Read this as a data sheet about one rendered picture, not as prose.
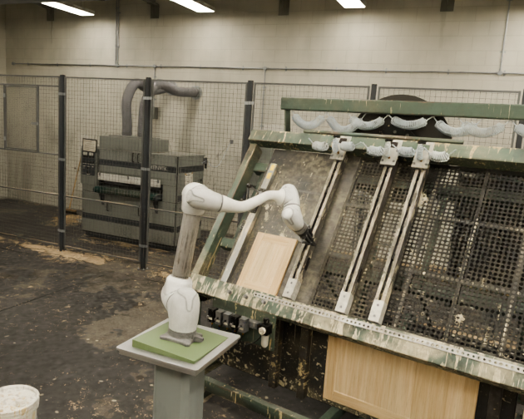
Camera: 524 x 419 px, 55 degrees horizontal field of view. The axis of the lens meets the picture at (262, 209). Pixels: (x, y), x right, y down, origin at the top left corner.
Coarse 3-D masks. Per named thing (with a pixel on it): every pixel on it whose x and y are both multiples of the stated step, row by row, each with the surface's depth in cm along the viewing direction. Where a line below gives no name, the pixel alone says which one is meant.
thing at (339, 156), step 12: (336, 144) 338; (336, 156) 345; (336, 168) 345; (336, 180) 343; (324, 192) 339; (324, 204) 335; (324, 216) 336; (312, 228) 331; (300, 252) 325; (312, 252) 328; (300, 264) 320; (300, 276) 319; (288, 288) 316
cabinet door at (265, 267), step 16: (256, 240) 350; (272, 240) 345; (288, 240) 339; (256, 256) 344; (272, 256) 339; (288, 256) 333; (256, 272) 338; (272, 272) 333; (256, 288) 332; (272, 288) 327
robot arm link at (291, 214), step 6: (294, 204) 298; (288, 210) 291; (294, 210) 291; (300, 210) 300; (282, 216) 292; (288, 216) 289; (294, 216) 290; (300, 216) 295; (288, 222) 291; (294, 222) 292; (300, 222) 295; (294, 228) 296; (300, 228) 299
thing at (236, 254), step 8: (272, 176) 371; (264, 184) 369; (248, 216) 361; (256, 216) 361; (248, 224) 357; (248, 232) 355; (240, 240) 353; (240, 248) 350; (232, 256) 350; (240, 256) 352; (232, 264) 346; (224, 272) 346; (232, 272) 346; (224, 280) 343
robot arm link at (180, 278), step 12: (192, 216) 285; (180, 228) 289; (192, 228) 287; (180, 240) 288; (192, 240) 288; (180, 252) 288; (192, 252) 291; (180, 264) 289; (168, 276) 294; (180, 276) 290; (168, 288) 289
